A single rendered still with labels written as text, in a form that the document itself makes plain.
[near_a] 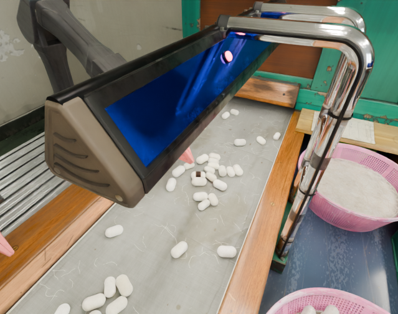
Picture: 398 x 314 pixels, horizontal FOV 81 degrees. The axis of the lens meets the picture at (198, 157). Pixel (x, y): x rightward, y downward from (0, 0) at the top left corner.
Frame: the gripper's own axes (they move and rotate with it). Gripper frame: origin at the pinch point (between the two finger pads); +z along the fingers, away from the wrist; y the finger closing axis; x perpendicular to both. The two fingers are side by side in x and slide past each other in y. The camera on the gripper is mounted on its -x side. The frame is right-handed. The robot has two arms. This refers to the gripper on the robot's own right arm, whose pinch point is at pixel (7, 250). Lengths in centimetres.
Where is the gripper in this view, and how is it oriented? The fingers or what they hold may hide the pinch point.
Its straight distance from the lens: 43.9
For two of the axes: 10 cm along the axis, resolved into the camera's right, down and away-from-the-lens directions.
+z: 6.9, 7.1, 1.5
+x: -5.7, 4.1, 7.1
